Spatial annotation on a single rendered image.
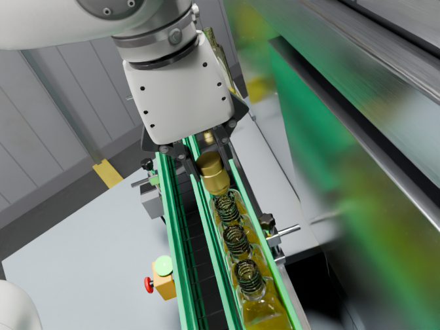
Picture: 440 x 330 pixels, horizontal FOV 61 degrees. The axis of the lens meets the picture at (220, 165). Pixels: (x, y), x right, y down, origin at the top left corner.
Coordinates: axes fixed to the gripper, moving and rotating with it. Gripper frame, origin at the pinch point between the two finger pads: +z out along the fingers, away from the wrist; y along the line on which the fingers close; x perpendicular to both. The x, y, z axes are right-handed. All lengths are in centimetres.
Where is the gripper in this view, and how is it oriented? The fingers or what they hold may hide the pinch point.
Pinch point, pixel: (207, 158)
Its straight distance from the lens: 47.8
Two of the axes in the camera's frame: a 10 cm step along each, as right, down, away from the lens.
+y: -9.3, 3.6, 0.0
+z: 2.7, 7.2, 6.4
